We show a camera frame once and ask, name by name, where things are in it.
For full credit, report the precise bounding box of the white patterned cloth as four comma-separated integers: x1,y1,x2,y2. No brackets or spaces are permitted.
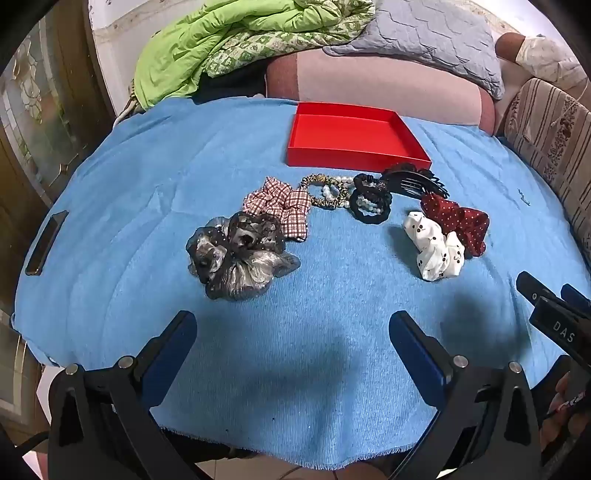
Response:
515,33,588,88

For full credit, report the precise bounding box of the black phone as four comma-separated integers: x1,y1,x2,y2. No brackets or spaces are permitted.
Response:
24,210,69,277

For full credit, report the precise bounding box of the dark red dotted scrunchie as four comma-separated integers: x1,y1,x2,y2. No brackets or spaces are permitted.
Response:
420,193,490,258

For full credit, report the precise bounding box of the grey quilted pillow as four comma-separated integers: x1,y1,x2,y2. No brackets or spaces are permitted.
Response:
323,0,505,100

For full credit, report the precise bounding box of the green quilt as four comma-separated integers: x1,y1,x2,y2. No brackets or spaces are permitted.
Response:
133,0,376,109

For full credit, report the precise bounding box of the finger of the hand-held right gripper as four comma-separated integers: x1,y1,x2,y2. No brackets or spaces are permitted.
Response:
560,283,591,320
516,271,591,357

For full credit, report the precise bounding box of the black claw clip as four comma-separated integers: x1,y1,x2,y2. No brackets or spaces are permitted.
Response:
379,162,450,199

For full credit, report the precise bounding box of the small pearl bracelet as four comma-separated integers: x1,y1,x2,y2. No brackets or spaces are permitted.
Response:
356,195,385,216

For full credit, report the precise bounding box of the blue blanket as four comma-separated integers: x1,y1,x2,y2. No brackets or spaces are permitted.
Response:
11,95,587,472

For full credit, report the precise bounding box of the brown cushion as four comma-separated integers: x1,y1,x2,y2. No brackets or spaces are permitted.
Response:
495,32,528,63

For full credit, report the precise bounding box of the person's right hand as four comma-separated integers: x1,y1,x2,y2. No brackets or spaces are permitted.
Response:
539,371,591,464

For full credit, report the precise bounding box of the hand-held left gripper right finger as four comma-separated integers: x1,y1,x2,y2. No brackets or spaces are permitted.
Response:
389,310,541,480

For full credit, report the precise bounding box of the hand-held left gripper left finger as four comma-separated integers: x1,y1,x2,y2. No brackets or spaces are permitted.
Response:
48,310,198,480

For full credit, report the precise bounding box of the striped floral cushion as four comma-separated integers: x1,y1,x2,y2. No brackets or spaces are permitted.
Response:
503,78,591,254

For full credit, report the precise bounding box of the leopard print hair tie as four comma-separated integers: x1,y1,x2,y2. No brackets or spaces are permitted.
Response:
301,174,340,210

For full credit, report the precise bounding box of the wooden glass door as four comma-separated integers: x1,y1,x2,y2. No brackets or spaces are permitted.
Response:
0,14,116,435

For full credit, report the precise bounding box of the red box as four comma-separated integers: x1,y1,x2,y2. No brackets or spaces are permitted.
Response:
286,102,433,172

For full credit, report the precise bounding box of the red plaid scrunchie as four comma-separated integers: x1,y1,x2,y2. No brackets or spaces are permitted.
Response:
243,176,312,241

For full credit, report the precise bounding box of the pink cushion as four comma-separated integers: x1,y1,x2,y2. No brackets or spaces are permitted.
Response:
265,48,496,134

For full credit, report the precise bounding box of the black hair tie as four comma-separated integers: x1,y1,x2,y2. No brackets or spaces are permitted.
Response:
347,172,393,226

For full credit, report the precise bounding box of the white dotted scrunchie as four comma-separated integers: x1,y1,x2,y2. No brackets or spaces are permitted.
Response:
403,211,465,281

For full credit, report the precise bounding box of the grey sheer scrunchie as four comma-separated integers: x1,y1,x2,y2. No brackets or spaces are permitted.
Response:
186,211,301,302

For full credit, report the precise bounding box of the large pearl bracelet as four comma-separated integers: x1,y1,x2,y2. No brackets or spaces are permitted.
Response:
320,174,357,204

